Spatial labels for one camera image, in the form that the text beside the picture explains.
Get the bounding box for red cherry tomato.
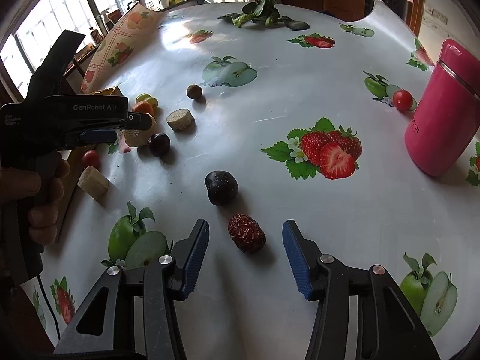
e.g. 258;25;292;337
82;150;100;169
392;89;413;112

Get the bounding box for beige banana chunk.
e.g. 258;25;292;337
124;114;158;147
166;109;194;132
77;166;110;200

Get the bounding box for small orange tangerine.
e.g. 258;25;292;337
132;101;155;116

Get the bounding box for green grape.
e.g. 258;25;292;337
136;93;158;109

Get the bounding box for dark plum small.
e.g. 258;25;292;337
147;133;171;158

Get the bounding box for red dried jujube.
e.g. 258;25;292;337
228;214;266;254

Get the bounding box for brown kiwi berry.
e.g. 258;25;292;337
186;85;203;101

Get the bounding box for left hand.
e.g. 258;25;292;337
1;152;70;246

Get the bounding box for yellow rimmed cardboard tray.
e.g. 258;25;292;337
93;86;123;96

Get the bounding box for spray bottle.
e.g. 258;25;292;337
100;8;114;32

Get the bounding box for fruit print tablecloth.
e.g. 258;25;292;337
24;3;479;359

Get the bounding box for pink thermos bottle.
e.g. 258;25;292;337
404;39;479;177

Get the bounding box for green leafy vegetable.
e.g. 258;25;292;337
218;0;310;31

